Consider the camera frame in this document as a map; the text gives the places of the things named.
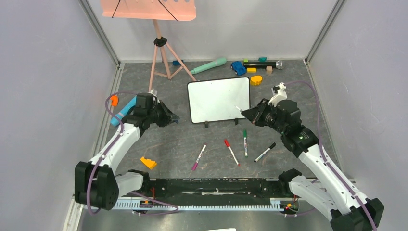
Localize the purple whiteboard marker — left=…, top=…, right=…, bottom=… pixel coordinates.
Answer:
left=191, top=144, right=207, bottom=171

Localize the dark blue block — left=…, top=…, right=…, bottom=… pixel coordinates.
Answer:
left=172, top=60, right=184, bottom=66

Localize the mint green toy microphone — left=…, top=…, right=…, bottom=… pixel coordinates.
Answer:
left=190, top=57, right=227, bottom=75

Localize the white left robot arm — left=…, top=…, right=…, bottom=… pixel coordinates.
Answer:
left=74, top=91, right=179, bottom=215

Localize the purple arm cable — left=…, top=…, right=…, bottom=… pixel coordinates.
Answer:
left=283, top=80, right=378, bottom=231
left=87, top=91, right=180, bottom=218

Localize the black whiteboard marker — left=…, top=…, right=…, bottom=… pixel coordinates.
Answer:
left=254, top=142, right=276, bottom=163

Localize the blue toy car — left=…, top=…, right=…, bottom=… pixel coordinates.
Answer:
left=230, top=61, right=247, bottom=76

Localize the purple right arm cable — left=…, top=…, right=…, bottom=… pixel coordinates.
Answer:
left=283, top=80, right=378, bottom=231

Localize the blue toy microphone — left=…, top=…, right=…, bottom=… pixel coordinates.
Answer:
left=110, top=97, right=136, bottom=127

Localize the beige wooden cube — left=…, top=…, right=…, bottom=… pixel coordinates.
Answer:
left=265, top=66, right=273, bottom=75

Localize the green whiteboard marker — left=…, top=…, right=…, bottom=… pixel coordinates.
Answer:
left=243, top=130, right=248, bottom=158

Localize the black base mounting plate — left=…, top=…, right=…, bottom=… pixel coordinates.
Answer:
left=137, top=178, right=294, bottom=206

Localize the small orange block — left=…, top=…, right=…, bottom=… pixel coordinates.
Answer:
left=109, top=95, right=119, bottom=107

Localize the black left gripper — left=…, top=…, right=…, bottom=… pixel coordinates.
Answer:
left=147, top=100, right=179, bottom=128

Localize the orange stair block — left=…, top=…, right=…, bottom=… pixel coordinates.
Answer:
left=140, top=156, right=157, bottom=170

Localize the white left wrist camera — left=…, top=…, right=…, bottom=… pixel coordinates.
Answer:
left=149, top=89, right=160, bottom=103

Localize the black silver microphone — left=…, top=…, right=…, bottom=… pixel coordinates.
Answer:
left=243, top=60, right=283, bottom=70

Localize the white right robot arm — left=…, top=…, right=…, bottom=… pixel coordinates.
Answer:
left=240, top=99, right=384, bottom=231

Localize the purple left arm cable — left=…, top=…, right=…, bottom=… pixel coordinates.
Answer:
left=87, top=91, right=180, bottom=218

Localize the black framed whiteboard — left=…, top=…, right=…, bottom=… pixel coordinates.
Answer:
left=187, top=77, right=251, bottom=124

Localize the red whiteboard marker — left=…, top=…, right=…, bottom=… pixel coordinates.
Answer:
left=224, top=139, right=240, bottom=166

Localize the pink music stand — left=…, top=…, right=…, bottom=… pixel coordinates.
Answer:
left=100, top=0, right=196, bottom=91

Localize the yellow oval block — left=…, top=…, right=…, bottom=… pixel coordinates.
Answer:
left=250, top=75, right=263, bottom=86

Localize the yellow rectangular block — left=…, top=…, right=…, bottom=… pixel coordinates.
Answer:
left=247, top=67, right=256, bottom=73

